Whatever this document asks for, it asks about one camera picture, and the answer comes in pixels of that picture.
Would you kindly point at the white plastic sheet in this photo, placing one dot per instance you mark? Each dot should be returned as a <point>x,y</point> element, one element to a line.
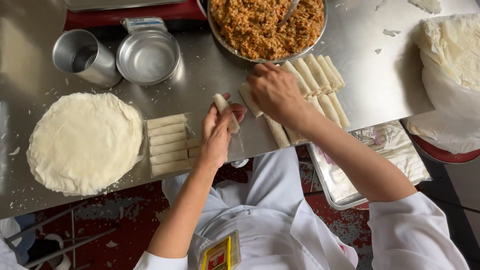
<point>450,108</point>

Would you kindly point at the red round tray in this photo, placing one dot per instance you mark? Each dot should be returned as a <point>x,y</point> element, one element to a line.
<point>438,154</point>

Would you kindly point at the steel cup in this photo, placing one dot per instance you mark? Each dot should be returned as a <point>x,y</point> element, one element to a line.
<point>93,65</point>

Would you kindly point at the torn wrapper piece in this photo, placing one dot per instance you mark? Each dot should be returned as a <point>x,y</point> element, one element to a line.
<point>427,4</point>

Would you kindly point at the heap of crumpled pastry wrappers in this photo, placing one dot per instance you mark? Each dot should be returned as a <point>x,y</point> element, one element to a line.
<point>453,45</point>

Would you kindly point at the metal stool frame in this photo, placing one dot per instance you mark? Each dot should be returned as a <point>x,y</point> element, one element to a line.
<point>67,248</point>

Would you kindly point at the steel spoon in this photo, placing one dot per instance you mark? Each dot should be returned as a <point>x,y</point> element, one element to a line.
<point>288,13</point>

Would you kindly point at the person's left fingers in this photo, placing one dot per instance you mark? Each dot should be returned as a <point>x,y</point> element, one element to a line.
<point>239,111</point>

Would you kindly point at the small round steel pan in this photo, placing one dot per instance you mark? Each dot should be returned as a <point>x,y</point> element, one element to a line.
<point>148,58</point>

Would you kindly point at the person's right fingers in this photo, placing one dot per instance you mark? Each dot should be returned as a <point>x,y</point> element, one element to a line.
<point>262,75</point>

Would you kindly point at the yellow packet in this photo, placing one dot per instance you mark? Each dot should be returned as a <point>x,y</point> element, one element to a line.
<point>219,255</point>

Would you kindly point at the person's right hand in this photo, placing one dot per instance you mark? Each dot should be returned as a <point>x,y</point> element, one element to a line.
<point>279,93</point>

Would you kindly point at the pile of stacked spring rolls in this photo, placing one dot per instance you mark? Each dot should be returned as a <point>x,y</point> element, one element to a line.
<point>318,73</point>

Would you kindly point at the large steel bowl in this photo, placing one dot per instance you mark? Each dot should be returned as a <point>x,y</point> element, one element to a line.
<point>322,35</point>

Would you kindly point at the small wrapper scrap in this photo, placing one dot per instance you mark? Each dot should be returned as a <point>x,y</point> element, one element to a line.
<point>390,32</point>

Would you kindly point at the red board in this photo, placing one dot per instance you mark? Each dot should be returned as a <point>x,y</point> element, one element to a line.
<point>131,17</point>

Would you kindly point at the rectangular steel tray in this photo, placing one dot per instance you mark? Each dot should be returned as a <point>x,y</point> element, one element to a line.
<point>330,195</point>

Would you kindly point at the person's left hand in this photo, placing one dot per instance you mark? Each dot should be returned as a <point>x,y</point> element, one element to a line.
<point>213,142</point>

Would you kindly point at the single spring roll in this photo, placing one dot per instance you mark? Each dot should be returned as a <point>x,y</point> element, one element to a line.
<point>221,103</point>

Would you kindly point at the person's white coat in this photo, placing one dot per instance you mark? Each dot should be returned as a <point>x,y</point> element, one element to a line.
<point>270,217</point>

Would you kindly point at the orange minced filling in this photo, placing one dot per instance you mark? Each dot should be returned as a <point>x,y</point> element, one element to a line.
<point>255,30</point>

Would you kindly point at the small white packet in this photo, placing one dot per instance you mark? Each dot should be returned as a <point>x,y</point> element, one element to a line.
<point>144,23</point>

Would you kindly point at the stack of round pastry wrappers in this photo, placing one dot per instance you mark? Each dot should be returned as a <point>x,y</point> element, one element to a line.
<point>84,144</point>

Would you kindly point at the row of pale spring rolls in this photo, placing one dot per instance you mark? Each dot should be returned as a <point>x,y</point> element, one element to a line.
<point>167,148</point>

